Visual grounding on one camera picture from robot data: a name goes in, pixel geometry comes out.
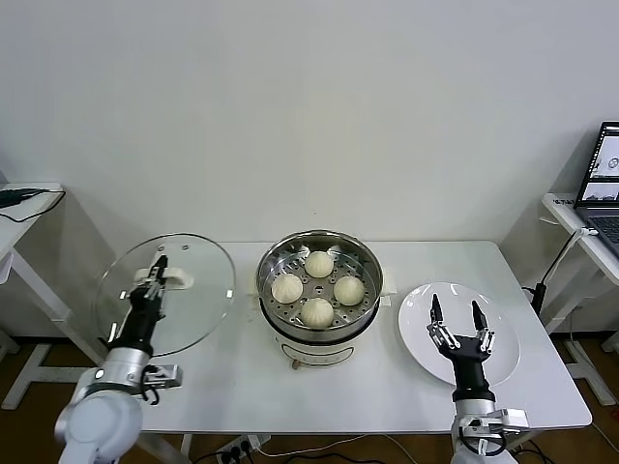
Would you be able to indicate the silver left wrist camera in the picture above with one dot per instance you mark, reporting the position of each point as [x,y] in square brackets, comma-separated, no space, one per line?
[167,376]

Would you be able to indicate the steel steamer basket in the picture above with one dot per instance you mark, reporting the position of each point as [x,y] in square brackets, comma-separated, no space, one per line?
[280,261]

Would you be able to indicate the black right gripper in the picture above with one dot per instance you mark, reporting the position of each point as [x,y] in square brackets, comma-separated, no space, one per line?
[466,360]

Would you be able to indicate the dark green device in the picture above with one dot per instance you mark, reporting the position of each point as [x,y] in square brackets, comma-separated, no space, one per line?
[10,195]

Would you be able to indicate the white power strip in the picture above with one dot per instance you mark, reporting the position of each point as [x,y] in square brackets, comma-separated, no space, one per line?
[242,447]

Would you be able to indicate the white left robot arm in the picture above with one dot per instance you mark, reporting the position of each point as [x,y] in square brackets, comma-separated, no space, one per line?
[97,425]

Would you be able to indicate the dark open laptop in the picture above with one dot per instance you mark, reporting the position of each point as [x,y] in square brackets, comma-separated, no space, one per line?
[602,212]

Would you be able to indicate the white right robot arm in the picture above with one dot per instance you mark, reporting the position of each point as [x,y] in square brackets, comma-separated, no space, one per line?
[474,408]

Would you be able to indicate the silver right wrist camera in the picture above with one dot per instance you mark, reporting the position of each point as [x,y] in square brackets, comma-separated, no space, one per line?
[511,419]

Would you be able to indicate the white steamed baozi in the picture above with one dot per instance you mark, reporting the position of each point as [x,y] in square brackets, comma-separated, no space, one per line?
[318,265]
[349,291]
[316,313]
[286,289]

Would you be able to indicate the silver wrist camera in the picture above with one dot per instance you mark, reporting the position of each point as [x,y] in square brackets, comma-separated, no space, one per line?
[511,419]
[167,376]

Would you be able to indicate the white round plate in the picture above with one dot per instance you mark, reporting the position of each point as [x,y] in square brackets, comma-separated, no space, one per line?
[503,314]

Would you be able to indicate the white table leg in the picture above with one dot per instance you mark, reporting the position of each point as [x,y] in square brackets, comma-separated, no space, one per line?
[186,444]

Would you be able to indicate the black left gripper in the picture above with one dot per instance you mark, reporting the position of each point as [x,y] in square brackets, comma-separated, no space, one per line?
[142,319]

